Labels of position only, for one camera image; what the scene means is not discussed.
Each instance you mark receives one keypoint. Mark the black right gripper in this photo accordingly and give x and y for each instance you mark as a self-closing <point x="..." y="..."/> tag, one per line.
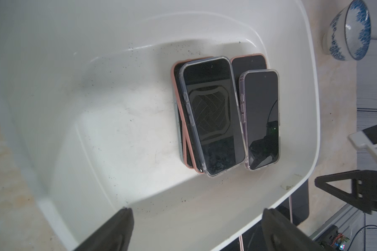
<point x="363" y="195"/>

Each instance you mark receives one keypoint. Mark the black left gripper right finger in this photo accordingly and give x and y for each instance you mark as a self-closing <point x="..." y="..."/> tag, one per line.
<point x="281" y="235"/>

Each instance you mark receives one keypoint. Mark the blue white ceramic bowl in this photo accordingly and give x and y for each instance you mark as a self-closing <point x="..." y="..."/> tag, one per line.
<point x="349" y="35"/>

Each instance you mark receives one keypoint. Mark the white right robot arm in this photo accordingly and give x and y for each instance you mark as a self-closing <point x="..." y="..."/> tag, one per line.
<point x="365" y="139"/>

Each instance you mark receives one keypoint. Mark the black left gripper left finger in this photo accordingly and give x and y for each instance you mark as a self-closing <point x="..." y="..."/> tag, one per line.
<point x="114" y="235"/>

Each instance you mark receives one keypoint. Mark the aluminium rail front frame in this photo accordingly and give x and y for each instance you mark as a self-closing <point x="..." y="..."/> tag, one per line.
<point x="348" y="220"/>

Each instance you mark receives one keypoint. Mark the phone with purple clear case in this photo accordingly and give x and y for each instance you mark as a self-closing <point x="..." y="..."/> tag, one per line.
<point x="259" y="106"/>

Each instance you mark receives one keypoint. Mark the white plastic storage box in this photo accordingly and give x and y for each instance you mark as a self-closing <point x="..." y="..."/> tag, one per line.
<point x="87" y="107"/>

